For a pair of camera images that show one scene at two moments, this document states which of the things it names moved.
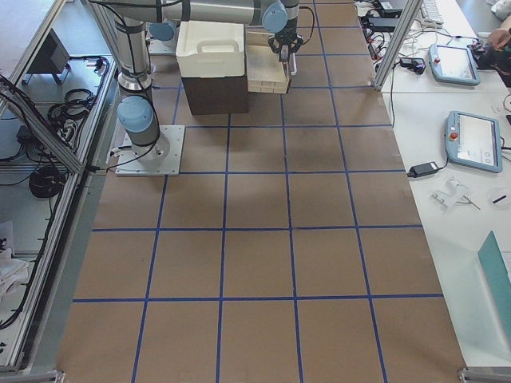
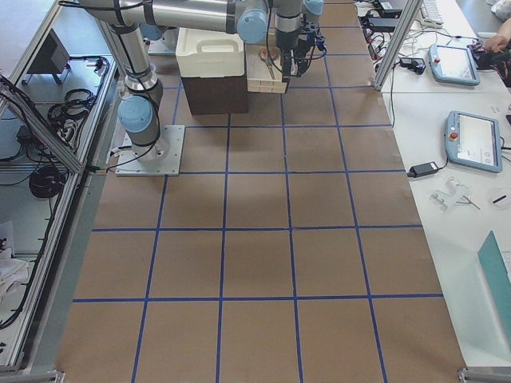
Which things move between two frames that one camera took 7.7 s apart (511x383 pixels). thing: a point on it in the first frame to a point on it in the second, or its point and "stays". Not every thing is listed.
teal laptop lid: [497, 278] stays
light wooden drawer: [265, 72] stays
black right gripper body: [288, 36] to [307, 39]
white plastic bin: [211, 49] stays
